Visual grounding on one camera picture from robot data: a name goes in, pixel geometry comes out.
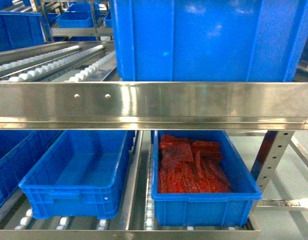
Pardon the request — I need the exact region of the large blue bin upper shelf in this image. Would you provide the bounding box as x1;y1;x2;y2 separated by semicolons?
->
110;0;308;82

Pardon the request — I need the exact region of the red mesh parts pile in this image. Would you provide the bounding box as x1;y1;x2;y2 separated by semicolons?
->
158;134;231;194

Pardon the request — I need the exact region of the stainless steel flow rack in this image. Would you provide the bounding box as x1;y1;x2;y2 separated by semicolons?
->
0;28;308;240

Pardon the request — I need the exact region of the empty blue bin lower shelf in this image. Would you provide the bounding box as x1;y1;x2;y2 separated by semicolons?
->
19;130;135;220

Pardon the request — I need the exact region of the blue bin left edge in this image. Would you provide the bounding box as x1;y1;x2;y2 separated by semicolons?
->
0;130;62;207

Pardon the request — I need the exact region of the blue bin with red parts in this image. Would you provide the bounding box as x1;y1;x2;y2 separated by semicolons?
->
152;130;262;227

